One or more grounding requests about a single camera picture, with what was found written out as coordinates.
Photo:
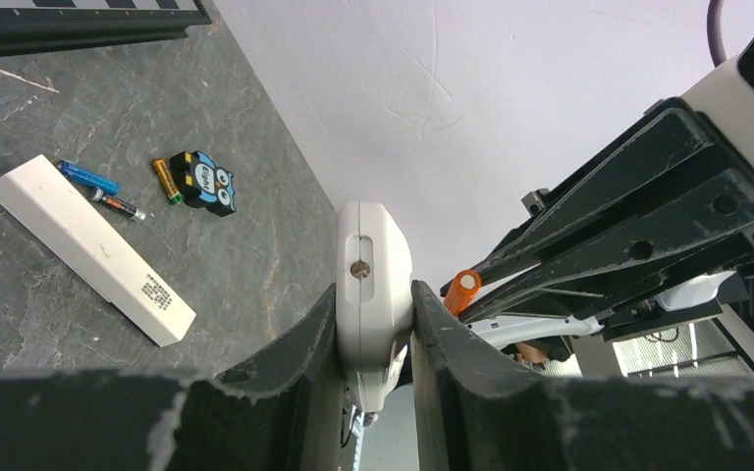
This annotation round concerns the blue battery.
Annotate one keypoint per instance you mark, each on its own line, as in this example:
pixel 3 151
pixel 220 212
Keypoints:
pixel 80 175

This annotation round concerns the black orange battery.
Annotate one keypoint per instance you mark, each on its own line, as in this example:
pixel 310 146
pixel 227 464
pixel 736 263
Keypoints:
pixel 122 207

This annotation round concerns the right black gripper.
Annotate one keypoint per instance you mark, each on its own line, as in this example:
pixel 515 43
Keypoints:
pixel 636 222

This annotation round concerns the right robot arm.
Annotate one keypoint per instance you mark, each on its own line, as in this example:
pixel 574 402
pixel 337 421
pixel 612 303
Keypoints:
pixel 533 328

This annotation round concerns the gold green battery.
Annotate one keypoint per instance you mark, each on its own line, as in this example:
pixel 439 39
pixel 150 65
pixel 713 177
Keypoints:
pixel 164 176

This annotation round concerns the blue owl eraser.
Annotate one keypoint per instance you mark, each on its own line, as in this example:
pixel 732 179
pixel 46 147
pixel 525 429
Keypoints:
pixel 203 184

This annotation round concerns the long white plastic bar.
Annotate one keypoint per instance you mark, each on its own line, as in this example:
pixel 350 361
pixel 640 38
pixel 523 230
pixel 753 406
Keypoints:
pixel 54 211

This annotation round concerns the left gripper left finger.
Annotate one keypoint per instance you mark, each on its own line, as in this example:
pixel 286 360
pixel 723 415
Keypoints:
pixel 280 409

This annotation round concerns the white remote control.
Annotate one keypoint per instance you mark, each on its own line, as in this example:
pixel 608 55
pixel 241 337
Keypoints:
pixel 374 311

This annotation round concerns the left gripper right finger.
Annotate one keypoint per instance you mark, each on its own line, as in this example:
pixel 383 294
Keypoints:
pixel 477 409

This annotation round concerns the black white chessboard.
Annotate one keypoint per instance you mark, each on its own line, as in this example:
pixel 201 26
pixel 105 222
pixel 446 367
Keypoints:
pixel 38 26

